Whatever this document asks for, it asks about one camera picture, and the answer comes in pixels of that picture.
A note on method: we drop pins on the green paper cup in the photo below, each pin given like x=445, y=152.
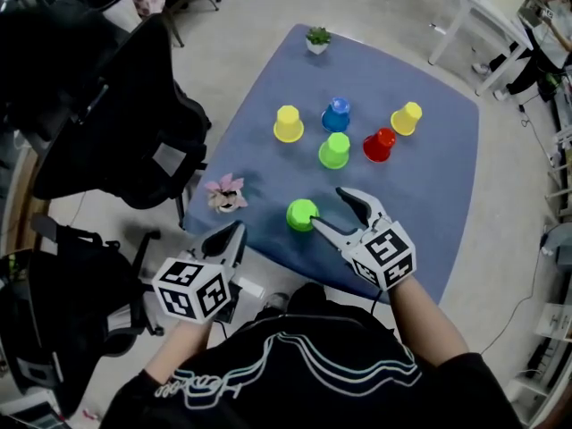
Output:
x=301, y=215
x=334, y=152

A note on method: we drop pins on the brown wooden board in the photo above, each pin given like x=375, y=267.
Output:
x=24, y=204

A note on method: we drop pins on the white low shelf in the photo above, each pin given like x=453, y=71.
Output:
x=549, y=324

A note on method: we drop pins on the green plant in white pot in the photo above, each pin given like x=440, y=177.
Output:
x=318, y=40

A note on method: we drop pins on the black table frame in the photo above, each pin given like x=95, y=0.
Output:
x=181, y=208

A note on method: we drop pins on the blue tablecloth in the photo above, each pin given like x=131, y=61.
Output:
x=402, y=204

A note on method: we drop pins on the yellow paper cup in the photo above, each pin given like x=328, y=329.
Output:
x=288, y=125
x=406, y=119

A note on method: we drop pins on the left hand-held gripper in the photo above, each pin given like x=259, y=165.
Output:
x=187, y=291

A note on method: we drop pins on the person's left forearm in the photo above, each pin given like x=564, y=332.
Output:
x=179, y=355

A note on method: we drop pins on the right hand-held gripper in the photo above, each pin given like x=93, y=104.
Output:
x=384, y=253

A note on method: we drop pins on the pink plant in white pot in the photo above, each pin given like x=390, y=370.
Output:
x=225, y=195

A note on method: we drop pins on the person's black printed shirt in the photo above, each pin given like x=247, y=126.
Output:
x=313, y=382

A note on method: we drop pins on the grey floor fan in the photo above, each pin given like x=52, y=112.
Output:
x=556, y=244

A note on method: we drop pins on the red paper cup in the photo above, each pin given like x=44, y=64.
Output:
x=380, y=145

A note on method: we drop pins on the blue paper cup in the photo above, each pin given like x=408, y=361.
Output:
x=336, y=116

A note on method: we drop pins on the white table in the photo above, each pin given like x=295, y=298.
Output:
x=487, y=20

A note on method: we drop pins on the person's right forearm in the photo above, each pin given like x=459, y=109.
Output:
x=424, y=324

